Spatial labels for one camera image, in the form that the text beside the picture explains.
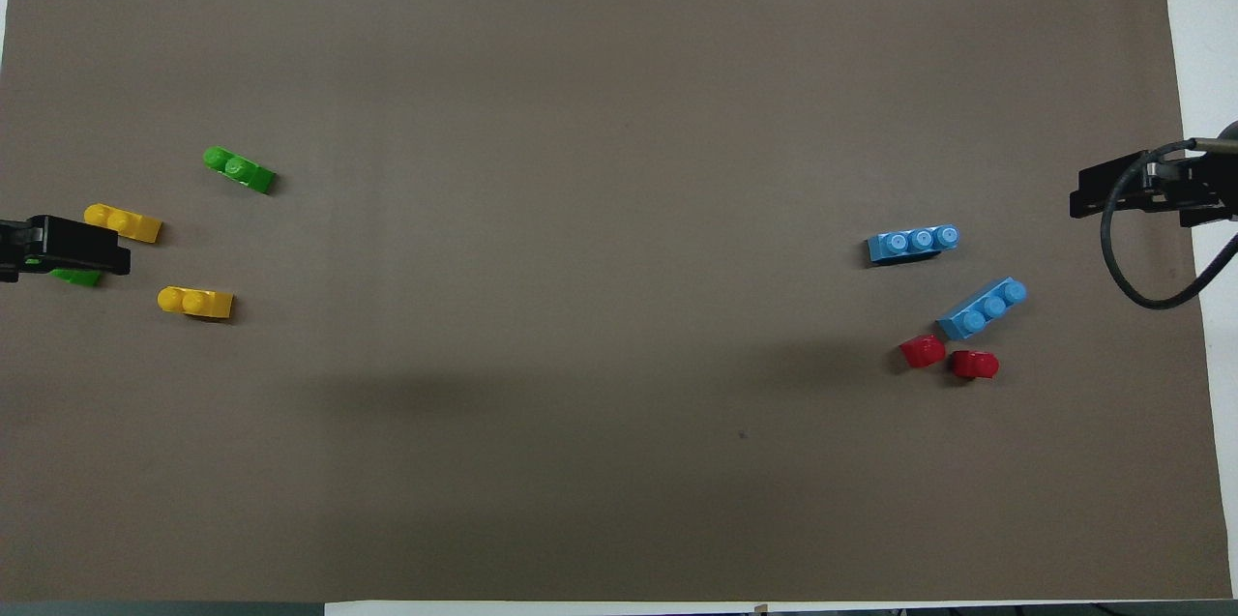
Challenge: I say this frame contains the blue three-stud block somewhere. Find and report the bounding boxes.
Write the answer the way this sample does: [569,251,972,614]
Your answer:
[935,278,1028,340]
[866,225,960,266]

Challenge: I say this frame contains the yellow two-stud block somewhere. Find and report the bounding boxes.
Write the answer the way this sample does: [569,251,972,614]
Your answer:
[158,286,235,320]
[84,203,162,244]

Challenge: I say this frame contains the red small block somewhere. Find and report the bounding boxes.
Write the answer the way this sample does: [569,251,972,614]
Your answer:
[899,335,947,369]
[950,350,1000,381]

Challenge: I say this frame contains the brown paper mat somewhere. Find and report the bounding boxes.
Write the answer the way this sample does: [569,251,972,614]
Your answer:
[0,0,1234,602]

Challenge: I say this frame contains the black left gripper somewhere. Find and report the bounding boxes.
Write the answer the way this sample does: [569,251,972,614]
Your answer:
[0,215,132,284]

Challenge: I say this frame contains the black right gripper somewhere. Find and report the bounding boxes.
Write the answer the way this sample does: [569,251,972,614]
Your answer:
[1069,152,1238,228]

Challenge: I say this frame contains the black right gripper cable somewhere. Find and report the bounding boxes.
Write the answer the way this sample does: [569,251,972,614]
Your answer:
[1101,140,1238,310]

